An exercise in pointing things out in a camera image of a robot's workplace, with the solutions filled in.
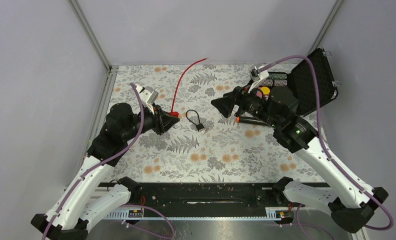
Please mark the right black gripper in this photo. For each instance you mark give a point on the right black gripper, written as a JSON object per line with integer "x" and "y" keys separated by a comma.
{"x": 226, "y": 103}

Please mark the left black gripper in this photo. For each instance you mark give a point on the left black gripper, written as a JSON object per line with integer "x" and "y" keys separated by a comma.
{"x": 162, "y": 121}

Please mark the black cable lock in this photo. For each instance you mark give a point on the black cable lock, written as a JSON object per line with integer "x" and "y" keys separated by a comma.
{"x": 199, "y": 126}

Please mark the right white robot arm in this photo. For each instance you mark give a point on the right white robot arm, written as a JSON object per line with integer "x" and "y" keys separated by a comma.
{"x": 350, "y": 202}

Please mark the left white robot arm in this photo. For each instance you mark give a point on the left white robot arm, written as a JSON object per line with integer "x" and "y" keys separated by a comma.
{"x": 72, "y": 217}

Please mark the yellow poker chip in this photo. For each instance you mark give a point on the yellow poker chip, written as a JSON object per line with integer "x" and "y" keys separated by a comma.
{"x": 265, "y": 90}

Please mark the floral tablecloth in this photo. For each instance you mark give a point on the floral tablecloth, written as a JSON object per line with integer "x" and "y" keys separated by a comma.
{"x": 226, "y": 151}

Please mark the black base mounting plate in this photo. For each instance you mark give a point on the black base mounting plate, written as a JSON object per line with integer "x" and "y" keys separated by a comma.
{"x": 210, "y": 200}

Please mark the black poker chip case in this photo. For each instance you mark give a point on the black poker chip case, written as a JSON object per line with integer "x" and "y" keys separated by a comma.
{"x": 300, "y": 81}

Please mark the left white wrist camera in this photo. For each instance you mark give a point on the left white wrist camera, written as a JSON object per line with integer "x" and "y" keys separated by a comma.
{"x": 147, "y": 96}

